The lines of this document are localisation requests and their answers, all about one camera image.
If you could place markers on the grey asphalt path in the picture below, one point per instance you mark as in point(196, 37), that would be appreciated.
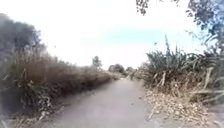
point(113, 106)

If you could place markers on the dry tall grass bank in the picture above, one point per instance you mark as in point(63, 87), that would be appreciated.
point(40, 80)

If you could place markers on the dark green trees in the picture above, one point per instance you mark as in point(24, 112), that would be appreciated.
point(16, 33)

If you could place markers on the green flax bushes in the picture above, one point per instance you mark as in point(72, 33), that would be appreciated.
point(180, 66)

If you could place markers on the distant trees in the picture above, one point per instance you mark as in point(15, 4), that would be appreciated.
point(116, 68)

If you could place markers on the dry litter verge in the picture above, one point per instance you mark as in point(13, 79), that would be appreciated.
point(173, 106)

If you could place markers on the dry leaf verge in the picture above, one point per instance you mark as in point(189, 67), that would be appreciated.
point(36, 116)

